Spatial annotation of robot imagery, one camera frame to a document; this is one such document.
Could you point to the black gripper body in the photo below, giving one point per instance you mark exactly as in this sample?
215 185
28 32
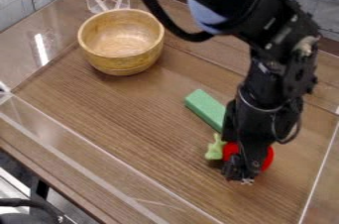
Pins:
253 126

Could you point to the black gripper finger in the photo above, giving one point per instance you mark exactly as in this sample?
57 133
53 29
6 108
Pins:
235 170

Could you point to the red plush fruit green leaf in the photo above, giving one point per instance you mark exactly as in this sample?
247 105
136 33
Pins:
220 150

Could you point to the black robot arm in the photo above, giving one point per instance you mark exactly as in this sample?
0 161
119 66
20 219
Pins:
281 35

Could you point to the green rectangular block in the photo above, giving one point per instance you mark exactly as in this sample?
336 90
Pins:
207 108

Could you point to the wooden bowl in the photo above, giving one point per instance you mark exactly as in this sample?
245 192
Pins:
121 41

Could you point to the black metal table leg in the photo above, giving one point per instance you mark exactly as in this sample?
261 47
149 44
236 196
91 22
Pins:
41 189

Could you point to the clear acrylic tray wall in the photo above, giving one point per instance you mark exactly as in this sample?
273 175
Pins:
117 145

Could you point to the clear acrylic corner bracket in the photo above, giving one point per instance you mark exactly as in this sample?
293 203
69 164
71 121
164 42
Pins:
97 6

